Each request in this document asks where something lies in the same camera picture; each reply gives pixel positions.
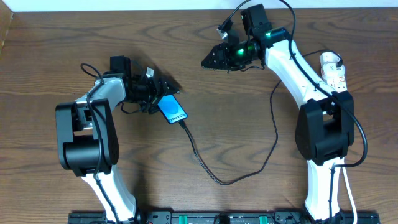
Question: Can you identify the white power strip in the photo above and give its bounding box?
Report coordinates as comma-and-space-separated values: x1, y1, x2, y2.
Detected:
320, 52, 347, 93

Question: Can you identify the white charger plug adapter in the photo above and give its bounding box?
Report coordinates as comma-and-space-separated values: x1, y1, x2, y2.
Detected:
321, 63, 345, 80

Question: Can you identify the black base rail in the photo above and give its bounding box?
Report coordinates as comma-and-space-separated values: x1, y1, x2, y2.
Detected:
67, 210, 381, 224

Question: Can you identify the blue Galaxy smartphone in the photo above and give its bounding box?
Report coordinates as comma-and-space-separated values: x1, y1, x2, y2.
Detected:
157, 95, 188, 124

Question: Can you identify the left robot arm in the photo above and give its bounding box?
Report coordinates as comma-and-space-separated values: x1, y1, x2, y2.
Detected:
55, 55, 179, 223

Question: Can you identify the black USB charging cable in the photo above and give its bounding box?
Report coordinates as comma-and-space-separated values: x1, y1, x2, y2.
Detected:
178, 48, 343, 186

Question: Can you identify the white power strip cord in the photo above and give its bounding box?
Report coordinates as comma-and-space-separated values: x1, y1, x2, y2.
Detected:
341, 157, 358, 224

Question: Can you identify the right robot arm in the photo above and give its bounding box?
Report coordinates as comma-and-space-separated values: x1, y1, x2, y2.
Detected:
201, 4, 354, 223

